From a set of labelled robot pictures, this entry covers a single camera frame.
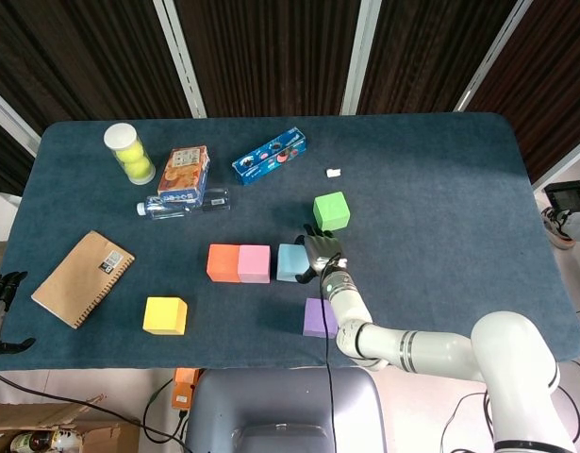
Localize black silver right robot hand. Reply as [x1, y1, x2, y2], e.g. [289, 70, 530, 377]
[293, 224, 350, 286]

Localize light blue foam cube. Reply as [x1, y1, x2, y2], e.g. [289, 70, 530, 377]
[275, 243, 312, 283]

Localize purple foam cube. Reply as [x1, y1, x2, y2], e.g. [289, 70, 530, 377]
[302, 297, 340, 339]

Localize pink foam cube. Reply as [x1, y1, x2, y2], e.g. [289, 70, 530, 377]
[237, 244, 272, 285]

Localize orange foam cube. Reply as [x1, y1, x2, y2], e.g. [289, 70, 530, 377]
[206, 243, 242, 284]

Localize yellow foam cube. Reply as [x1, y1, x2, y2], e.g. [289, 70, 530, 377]
[142, 296, 189, 336]

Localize grey robot base seat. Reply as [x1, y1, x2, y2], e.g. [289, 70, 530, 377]
[184, 366, 388, 453]

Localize green foam cube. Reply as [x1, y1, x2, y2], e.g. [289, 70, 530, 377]
[312, 191, 352, 233]

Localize brown spiral notebook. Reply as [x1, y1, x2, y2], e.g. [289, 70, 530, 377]
[30, 229, 136, 330]

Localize brown cardboard box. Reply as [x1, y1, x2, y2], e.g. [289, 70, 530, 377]
[0, 394, 141, 453]

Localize blue Oreo cookie box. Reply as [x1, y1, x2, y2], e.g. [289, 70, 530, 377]
[231, 126, 309, 186]

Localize dark blue table cloth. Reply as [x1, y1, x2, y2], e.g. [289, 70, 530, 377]
[0, 111, 580, 372]

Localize green label glass bottle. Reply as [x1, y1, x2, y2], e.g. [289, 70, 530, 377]
[8, 428, 81, 453]

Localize clear plastic water bottle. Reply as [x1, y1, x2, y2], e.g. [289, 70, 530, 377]
[136, 187, 232, 222]

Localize blue orange snack box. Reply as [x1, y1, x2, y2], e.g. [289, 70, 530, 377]
[156, 144, 210, 204]

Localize yellow tennis ball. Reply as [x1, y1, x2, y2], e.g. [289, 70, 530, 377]
[115, 143, 145, 164]
[124, 157, 154, 179]

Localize clear tennis ball tube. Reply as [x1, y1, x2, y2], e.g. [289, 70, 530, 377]
[103, 122, 157, 186]

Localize white black sneaker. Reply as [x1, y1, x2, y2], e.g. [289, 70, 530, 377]
[539, 206, 577, 250]

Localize black equipment case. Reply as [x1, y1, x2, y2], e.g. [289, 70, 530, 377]
[542, 178, 580, 212]

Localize black left hand cable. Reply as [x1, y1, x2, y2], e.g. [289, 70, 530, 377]
[0, 369, 191, 453]

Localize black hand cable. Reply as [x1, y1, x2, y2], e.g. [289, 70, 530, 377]
[319, 253, 343, 453]
[0, 369, 191, 453]

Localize black right hand cable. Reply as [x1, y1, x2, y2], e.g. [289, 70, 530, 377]
[319, 253, 343, 453]

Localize black power strip cable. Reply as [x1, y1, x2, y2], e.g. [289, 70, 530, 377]
[141, 377, 190, 445]

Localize white partition post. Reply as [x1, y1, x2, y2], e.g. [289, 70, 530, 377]
[340, 0, 383, 116]
[453, 0, 536, 113]
[152, 0, 208, 119]

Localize black floor cable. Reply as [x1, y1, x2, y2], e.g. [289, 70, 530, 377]
[439, 306, 580, 453]

